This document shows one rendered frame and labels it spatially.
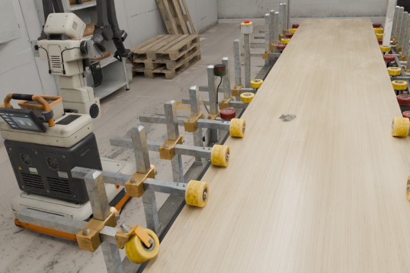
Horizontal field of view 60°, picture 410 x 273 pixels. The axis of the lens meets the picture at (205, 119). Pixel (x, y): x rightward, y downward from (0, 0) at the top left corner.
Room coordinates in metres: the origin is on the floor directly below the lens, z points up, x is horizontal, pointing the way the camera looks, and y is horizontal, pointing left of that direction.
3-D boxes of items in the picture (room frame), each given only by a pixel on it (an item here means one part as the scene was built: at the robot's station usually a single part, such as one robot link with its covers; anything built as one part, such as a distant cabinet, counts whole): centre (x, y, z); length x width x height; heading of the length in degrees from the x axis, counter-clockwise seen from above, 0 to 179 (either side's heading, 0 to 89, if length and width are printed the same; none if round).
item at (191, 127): (1.51, 0.05, 0.95); 0.14 x 0.06 x 0.05; 158
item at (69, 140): (2.05, 0.98, 0.59); 0.55 x 0.34 x 0.83; 68
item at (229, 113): (1.69, -0.12, 0.85); 0.08 x 0.08 x 0.11
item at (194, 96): (1.53, 0.04, 0.87); 0.04 x 0.04 x 0.48; 68
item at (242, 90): (2.21, -0.16, 0.83); 0.43 x 0.03 x 0.04; 68
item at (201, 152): (1.27, 0.18, 0.95); 0.50 x 0.04 x 0.04; 68
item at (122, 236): (0.75, 0.21, 0.95); 0.10 x 0.04 x 0.10; 68
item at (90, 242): (0.81, 0.33, 0.95); 0.14 x 0.06 x 0.05; 158
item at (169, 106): (1.30, 0.13, 0.90); 0.04 x 0.04 x 0.48; 68
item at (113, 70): (4.52, 1.43, 0.78); 0.90 x 0.45 x 1.55; 158
